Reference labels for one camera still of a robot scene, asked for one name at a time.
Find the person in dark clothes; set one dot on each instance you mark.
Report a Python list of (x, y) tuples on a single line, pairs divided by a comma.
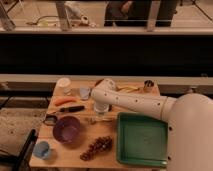
[(134, 13)]

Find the orange carrot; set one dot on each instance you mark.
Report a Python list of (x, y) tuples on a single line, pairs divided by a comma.
[(64, 100)]

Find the yellow banana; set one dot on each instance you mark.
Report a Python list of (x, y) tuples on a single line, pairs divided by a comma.
[(127, 89)]

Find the small black measuring cup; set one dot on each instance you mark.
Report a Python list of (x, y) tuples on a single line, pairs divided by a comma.
[(50, 120)]

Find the bunch of dark grapes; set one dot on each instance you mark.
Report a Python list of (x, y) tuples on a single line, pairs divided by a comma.
[(101, 144)]

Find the purple bowl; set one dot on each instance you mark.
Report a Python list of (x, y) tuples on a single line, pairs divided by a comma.
[(66, 129)]

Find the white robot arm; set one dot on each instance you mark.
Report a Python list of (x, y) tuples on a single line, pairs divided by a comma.
[(189, 119)]

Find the black chair frame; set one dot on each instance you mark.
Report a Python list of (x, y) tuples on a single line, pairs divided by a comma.
[(15, 161)]

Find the green plastic tray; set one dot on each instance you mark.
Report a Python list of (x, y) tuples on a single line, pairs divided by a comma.
[(141, 140)]

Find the light blue cup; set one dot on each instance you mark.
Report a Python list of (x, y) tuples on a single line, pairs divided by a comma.
[(42, 150)]

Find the red orange bowl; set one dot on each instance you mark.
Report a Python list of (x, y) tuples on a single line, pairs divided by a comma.
[(98, 82)]

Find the wooden table board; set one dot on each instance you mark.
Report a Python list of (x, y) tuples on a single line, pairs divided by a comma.
[(67, 156)]

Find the small metal cup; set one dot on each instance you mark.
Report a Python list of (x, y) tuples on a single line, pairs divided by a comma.
[(148, 86)]

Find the black handled knife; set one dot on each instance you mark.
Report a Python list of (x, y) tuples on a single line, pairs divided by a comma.
[(70, 109)]

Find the silver fork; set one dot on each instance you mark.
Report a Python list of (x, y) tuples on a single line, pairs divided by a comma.
[(94, 120)]

